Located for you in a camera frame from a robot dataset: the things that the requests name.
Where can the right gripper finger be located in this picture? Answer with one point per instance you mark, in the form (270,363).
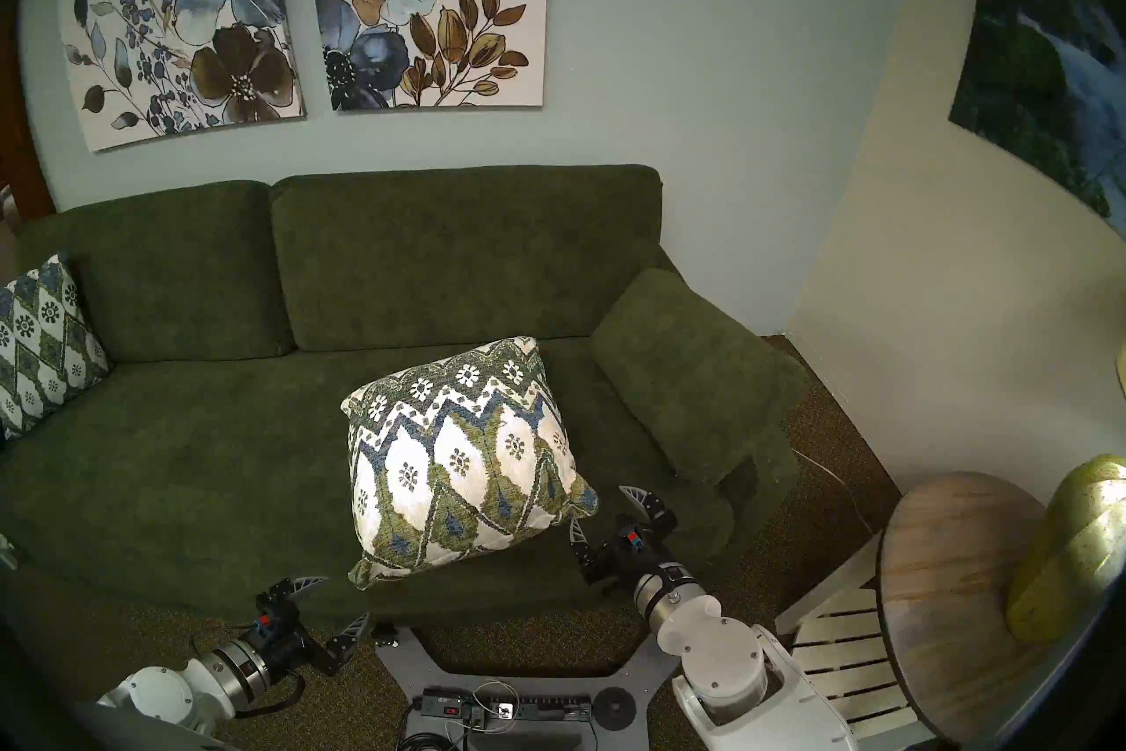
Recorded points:
(649,507)
(582,551)

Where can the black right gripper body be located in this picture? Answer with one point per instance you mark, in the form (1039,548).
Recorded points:
(629,554)

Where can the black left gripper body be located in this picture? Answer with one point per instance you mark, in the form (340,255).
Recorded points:
(281,630)

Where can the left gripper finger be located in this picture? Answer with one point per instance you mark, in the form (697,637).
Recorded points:
(306,587)
(352,635)

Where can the green white patterned cushion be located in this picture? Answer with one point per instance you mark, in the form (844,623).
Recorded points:
(466,450)
(44,344)

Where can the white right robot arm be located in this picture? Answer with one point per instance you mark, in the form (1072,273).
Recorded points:
(721,661)

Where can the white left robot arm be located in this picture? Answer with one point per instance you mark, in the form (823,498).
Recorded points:
(158,692)

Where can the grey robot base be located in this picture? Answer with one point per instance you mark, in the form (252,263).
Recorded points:
(413,661)

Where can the black round disc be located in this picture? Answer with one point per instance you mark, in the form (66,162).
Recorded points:
(615,709)

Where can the black power strip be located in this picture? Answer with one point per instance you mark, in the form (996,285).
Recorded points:
(545,707)

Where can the dark green fabric sofa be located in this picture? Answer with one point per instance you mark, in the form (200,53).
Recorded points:
(220,450)

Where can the white slatted wooden chair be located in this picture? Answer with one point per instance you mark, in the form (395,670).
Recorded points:
(836,670)

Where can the round wooden side table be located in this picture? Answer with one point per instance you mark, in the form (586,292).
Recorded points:
(950,600)

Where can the gold ceramic vase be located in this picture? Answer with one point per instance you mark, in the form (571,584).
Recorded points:
(1069,556)

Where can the floral canvas with dark flower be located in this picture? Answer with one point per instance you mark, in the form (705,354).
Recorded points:
(193,10)

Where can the waterfall landscape poster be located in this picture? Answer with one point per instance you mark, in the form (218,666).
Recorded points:
(1047,72)

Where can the brown wooden door frame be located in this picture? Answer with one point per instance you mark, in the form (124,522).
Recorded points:
(22,160)

